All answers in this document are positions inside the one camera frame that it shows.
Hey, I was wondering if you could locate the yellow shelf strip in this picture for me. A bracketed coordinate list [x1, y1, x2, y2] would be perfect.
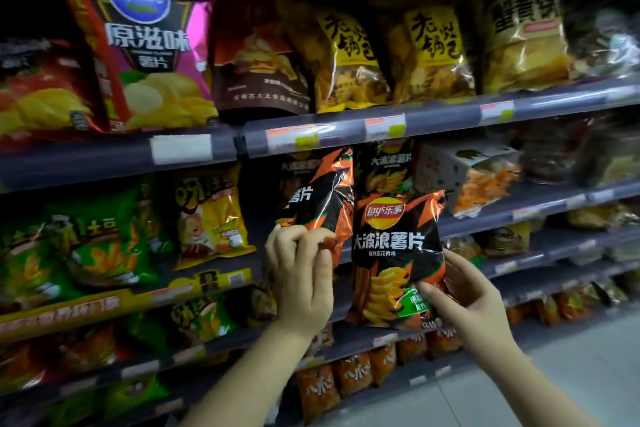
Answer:
[0, 268, 254, 343]

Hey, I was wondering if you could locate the price label green corner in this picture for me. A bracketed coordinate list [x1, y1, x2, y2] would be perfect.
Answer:
[266, 125, 321, 155]
[479, 100, 516, 125]
[364, 113, 407, 142]

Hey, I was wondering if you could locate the person's left forearm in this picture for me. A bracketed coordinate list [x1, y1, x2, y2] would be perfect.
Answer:
[179, 322, 312, 427]

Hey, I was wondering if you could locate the person's left hand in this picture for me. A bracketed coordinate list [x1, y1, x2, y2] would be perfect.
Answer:
[265, 224, 336, 340]

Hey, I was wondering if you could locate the black chip bag red logo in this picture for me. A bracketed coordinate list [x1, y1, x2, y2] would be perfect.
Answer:
[345, 190, 447, 332]

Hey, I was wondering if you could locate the brown orange chip bag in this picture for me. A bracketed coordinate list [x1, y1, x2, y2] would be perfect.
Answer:
[212, 0, 314, 118]

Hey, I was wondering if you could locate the magenta red chip bag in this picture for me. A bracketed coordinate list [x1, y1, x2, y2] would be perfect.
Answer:
[52, 0, 220, 133]

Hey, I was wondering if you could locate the white orange snack box pack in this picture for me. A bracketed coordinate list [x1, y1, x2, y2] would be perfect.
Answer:
[414, 140, 524, 220]

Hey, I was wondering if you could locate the clear yellow label snack bag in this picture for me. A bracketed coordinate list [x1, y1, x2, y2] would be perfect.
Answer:
[372, 0, 477, 105]
[278, 0, 392, 114]

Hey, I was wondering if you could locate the large yellow snack bag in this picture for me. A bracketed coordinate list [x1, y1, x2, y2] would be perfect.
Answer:
[471, 0, 572, 95]

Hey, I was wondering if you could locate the person's right forearm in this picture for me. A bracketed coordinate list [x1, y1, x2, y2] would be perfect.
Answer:
[472, 342, 603, 427]

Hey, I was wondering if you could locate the orange red snack bags pile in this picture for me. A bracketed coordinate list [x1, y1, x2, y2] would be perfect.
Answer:
[0, 324, 123, 395]

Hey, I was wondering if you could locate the pale yellow snack bag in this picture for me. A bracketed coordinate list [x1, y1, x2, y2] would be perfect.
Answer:
[566, 202, 640, 231]

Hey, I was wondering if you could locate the white blank price label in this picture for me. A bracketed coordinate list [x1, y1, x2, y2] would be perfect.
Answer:
[149, 134, 214, 165]

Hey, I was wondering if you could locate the black orange chip bag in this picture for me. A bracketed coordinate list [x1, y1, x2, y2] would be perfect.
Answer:
[276, 146, 355, 268]

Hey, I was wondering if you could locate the row of orange snack packets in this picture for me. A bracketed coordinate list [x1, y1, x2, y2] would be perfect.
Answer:
[294, 327, 463, 423]

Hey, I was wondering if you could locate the yellow brown snack bag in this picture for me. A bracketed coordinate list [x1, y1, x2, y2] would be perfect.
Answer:
[481, 222, 532, 258]

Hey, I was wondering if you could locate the group of small orange bags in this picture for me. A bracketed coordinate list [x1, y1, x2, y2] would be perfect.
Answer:
[504, 282, 630, 327]

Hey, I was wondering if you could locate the grey shelf rail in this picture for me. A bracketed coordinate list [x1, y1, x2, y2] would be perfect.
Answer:
[0, 74, 640, 193]
[479, 226, 640, 279]
[439, 178, 640, 240]

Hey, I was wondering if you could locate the small green chip bag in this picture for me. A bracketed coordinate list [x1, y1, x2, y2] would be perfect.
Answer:
[169, 296, 238, 343]

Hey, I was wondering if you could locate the person's right hand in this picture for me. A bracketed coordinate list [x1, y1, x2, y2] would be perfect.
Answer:
[417, 249, 522, 370]

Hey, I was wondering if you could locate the dark snack bags group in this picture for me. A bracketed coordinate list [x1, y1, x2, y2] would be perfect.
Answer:
[517, 114, 640, 188]

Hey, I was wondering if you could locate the dark clear snack bag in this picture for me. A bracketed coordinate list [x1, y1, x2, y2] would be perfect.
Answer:
[564, 0, 640, 80]

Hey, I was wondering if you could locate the yellow cartoon chip bag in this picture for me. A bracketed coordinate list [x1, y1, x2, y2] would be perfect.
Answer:
[172, 163, 257, 271]

